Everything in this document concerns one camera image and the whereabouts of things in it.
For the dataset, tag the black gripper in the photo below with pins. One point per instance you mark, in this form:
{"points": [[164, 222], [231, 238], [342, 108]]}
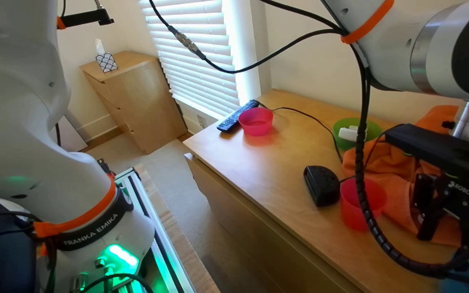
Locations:
{"points": [[447, 192]]}

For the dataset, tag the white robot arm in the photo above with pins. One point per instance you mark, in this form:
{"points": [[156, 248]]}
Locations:
{"points": [[76, 204]]}

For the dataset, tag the white window blinds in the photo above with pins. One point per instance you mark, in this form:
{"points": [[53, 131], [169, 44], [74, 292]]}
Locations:
{"points": [[190, 78]]}

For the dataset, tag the wooden dresser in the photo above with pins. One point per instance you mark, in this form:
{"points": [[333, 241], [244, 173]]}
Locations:
{"points": [[255, 191]]}

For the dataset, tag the black computer mouse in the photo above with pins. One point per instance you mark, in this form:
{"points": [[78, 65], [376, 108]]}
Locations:
{"points": [[322, 184]]}

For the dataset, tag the pink bowl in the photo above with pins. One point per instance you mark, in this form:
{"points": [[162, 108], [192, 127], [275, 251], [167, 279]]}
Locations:
{"points": [[255, 121]]}

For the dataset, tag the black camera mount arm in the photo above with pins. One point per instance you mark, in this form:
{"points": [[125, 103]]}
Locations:
{"points": [[99, 15]]}

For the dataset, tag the small wooden cabinet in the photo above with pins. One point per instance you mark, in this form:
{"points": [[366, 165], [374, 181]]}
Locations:
{"points": [[136, 98]]}

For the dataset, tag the black remote control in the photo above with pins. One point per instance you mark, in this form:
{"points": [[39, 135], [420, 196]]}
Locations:
{"points": [[231, 121]]}

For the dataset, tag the red plastic cup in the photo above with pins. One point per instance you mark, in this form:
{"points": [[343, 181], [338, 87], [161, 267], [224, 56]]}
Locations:
{"points": [[350, 209]]}

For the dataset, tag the green bowl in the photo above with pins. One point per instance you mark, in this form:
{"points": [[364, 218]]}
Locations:
{"points": [[369, 134]]}

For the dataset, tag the orange towel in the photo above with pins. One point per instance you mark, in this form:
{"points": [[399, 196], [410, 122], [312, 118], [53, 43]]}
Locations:
{"points": [[395, 173]]}

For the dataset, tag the patterned tissue box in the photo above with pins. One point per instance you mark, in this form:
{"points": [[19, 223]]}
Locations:
{"points": [[102, 57]]}

